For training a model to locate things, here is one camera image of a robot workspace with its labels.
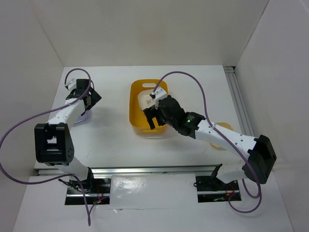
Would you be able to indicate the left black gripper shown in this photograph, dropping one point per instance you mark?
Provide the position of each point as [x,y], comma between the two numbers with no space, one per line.
[95,98]

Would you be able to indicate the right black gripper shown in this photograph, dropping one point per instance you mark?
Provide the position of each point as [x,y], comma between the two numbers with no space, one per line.
[151,112]

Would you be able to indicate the cream plate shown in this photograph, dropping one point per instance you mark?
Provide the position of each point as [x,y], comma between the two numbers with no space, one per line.
[145,100]

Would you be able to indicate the purple plate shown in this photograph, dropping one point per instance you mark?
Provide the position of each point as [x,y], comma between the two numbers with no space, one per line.
[83,117]

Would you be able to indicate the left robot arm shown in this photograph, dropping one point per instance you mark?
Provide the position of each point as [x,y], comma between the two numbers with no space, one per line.
[53,142]

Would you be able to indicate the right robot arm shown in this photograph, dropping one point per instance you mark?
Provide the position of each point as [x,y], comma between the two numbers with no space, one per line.
[257,154]

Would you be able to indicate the yellow plastic bin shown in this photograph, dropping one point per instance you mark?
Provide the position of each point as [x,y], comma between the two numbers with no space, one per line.
[137,118]

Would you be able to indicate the yellow panda plate right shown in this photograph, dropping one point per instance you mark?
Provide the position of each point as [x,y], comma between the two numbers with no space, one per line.
[224,125]

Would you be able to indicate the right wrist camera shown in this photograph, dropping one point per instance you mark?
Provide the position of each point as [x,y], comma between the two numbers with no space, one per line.
[158,95]

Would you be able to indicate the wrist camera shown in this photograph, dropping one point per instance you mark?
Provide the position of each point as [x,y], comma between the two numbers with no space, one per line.
[158,95]
[70,85]

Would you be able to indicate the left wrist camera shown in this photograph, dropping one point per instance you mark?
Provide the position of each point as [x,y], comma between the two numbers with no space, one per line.
[70,85]

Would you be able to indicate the aluminium rail front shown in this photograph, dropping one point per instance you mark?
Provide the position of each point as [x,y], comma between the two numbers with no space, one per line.
[154,170]

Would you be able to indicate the aluminium rail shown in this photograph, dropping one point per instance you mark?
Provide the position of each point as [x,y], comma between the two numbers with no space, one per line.
[154,170]
[238,101]

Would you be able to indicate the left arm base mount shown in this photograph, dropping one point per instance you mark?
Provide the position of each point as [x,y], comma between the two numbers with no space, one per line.
[99,193]

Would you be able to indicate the aluminium rail right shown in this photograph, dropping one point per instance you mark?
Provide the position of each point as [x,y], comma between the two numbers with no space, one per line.
[238,101]

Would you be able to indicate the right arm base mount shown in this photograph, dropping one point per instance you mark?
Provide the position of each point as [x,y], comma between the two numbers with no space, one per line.
[211,190]

